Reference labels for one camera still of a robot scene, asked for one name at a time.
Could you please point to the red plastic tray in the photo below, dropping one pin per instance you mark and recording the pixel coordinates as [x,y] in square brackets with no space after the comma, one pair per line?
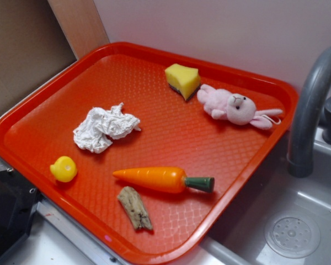
[174,132]

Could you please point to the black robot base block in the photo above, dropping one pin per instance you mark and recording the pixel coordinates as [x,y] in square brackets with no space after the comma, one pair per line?
[18,203]

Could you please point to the grey toy sink basin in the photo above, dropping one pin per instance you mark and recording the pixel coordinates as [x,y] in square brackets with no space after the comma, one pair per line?
[277,218]

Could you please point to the brown cardboard panel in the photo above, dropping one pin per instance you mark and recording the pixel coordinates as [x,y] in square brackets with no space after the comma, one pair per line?
[33,48]

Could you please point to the pink plush bunny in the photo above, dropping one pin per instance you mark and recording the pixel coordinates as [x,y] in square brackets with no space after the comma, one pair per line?
[221,104]

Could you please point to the yellow rubber duck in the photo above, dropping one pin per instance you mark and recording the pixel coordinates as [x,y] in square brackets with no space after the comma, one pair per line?
[64,169]

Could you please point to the crumpled white paper towel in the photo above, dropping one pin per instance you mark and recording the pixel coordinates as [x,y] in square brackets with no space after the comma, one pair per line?
[101,127]

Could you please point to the yellow sponge piece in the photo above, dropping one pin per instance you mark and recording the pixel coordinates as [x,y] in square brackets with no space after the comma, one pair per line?
[182,79]

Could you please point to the grey toy faucet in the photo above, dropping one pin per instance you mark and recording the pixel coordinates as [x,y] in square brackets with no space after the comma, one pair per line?
[314,103]

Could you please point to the beige wood piece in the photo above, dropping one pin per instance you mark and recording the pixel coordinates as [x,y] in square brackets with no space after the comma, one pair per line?
[135,208]

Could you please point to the orange plastic toy carrot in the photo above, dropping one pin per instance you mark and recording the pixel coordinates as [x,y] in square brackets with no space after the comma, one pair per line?
[165,179]

